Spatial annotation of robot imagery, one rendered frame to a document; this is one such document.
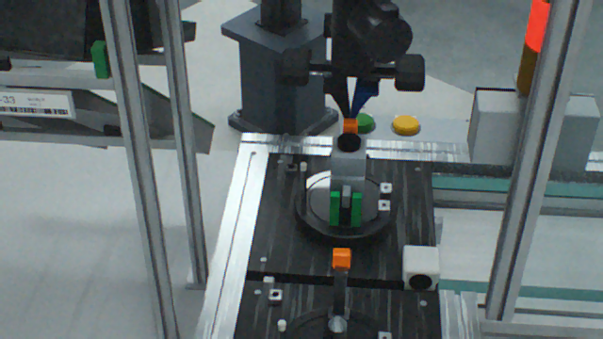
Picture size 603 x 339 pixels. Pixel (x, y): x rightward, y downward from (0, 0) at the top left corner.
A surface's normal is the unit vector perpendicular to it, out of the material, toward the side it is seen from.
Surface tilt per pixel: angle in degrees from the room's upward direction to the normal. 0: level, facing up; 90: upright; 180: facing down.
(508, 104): 0
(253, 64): 88
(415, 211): 0
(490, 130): 90
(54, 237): 0
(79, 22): 65
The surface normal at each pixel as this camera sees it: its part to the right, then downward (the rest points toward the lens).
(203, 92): 0.00, -0.77
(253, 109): -0.65, 0.48
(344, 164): -0.08, 0.63
